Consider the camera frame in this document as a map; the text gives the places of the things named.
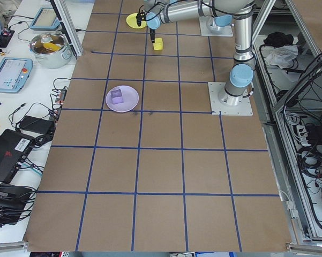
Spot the purple foam block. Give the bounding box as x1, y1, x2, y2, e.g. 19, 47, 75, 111
110, 89, 124, 105

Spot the yellow plastic plate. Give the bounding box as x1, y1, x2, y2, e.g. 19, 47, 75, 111
125, 12, 147, 29

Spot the white round plate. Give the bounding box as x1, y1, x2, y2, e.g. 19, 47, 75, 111
106, 85, 139, 113

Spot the yellow item inside pot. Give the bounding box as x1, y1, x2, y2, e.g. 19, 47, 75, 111
42, 41, 63, 52

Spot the blue white teach pendant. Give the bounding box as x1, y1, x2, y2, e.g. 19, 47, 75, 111
29, 7, 62, 31
0, 58, 34, 94

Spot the steel pot with glass lid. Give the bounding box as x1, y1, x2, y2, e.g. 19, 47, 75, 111
29, 31, 72, 70

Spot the black power strip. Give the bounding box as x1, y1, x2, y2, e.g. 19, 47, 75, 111
49, 87, 69, 122

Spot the black cloth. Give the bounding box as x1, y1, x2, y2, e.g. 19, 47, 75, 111
264, 31, 295, 47

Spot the white cloth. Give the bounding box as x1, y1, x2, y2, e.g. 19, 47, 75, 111
266, 44, 301, 70

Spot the black electronics box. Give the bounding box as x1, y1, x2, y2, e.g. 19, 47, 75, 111
0, 28, 16, 49

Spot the black power brick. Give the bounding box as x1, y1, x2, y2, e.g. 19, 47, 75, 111
18, 115, 54, 134

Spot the white power strip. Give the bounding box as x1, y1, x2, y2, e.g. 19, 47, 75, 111
294, 123, 313, 147

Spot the black laptop with red logo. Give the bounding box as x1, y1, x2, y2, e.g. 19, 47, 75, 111
0, 128, 35, 185

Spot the black electronic device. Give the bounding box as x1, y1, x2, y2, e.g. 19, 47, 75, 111
0, 184, 36, 229

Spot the aluminium profile bar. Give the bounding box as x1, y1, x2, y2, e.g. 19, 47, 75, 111
285, 241, 322, 254
0, 240, 30, 253

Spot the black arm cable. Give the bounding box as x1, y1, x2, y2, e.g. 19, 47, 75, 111
139, 0, 199, 14

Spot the aluminium profile post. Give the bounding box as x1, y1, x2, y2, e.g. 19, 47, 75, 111
48, 0, 84, 56

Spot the white square base plate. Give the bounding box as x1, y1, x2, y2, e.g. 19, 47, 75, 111
199, 16, 234, 37
208, 81, 254, 117

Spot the V-shaped metal bar frame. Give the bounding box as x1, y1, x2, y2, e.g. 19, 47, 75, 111
253, 0, 322, 243

